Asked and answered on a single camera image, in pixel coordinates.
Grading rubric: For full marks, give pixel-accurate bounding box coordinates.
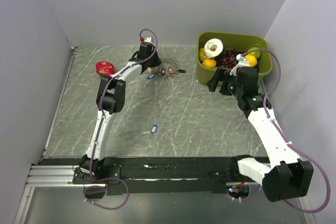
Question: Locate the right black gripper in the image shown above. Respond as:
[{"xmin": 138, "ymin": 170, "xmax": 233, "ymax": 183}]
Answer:
[{"xmin": 206, "ymin": 68, "xmax": 243, "ymax": 98}]

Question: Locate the red dragon fruit toy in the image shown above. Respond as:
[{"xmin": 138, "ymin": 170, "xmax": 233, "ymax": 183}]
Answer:
[{"xmin": 96, "ymin": 61, "xmax": 116, "ymax": 77}]

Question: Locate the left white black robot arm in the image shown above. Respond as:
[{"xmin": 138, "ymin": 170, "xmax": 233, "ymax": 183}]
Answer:
[{"xmin": 79, "ymin": 41, "xmax": 162, "ymax": 183}]

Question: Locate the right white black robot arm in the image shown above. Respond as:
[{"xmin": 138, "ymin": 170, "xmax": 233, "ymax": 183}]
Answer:
[{"xmin": 206, "ymin": 67, "xmax": 313, "ymax": 202}]

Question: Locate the orange fruit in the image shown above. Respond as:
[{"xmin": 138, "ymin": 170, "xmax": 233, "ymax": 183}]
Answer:
[{"xmin": 202, "ymin": 58, "xmax": 217, "ymax": 69}]

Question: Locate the dark red grapes bunch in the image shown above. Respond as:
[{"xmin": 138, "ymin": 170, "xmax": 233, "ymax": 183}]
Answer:
[{"xmin": 215, "ymin": 49, "xmax": 244, "ymax": 69}]

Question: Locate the yellow lemon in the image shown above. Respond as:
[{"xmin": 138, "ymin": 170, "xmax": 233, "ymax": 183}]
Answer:
[{"xmin": 198, "ymin": 48, "xmax": 206, "ymax": 62}]

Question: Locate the yellow pear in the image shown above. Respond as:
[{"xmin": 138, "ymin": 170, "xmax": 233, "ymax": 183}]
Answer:
[{"xmin": 245, "ymin": 55, "xmax": 258, "ymax": 67}]

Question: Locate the olive green plastic bin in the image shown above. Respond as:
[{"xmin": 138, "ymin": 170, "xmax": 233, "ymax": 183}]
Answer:
[{"xmin": 196, "ymin": 31, "xmax": 272, "ymax": 86}]

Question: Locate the green lime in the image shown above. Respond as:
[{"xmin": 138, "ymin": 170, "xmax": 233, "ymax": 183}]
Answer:
[{"xmin": 247, "ymin": 47, "xmax": 261, "ymax": 59}]

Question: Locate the loose blue key tag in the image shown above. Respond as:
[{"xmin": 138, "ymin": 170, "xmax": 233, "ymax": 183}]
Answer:
[{"xmin": 143, "ymin": 124, "xmax": 158, "ymax": 134}]

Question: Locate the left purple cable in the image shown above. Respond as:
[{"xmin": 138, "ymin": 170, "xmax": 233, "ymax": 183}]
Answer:
[{"xmin": 83, "ymin": 28, "xmax": 158, "ymax": 211}]

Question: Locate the blue key tag on ring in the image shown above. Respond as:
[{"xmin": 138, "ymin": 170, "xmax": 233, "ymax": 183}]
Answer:
[{"xmin": 148, "ymin": 73, "xmax": 156, "ymax": 80}]

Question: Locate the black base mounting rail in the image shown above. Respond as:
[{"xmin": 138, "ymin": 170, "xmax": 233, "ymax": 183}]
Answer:
[{"xmin": 71, "ymin": 156, "xmax": 271, "ymax": 196}]

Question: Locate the aluminium frame rail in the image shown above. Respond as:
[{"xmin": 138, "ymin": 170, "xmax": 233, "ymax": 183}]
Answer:
[{"xmin": 14, "ymin": 47, "xmax": 78, "ymax": 223}]

